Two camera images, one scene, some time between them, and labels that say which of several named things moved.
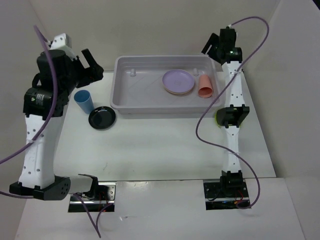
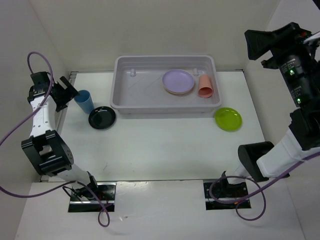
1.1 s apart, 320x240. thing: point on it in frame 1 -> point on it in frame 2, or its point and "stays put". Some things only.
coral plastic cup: [205, 89] stays put
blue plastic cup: [83, 98] stays put
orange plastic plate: [178, 93] stays put
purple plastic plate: [178, 80] stays put
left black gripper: [93, 73] -> [68, 95]
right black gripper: [213, 40] -> [286, 37]
